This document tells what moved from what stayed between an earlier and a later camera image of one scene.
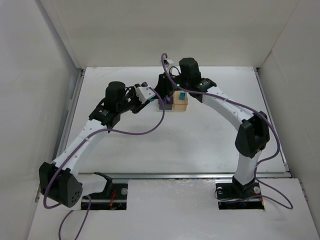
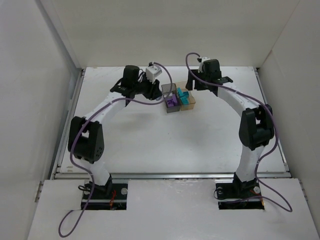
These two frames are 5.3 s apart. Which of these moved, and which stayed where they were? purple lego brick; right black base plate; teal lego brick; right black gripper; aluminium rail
Moved: right black gripper; teal lego brick; purple lego brick
Stayed: right black base plate; aluminium rail
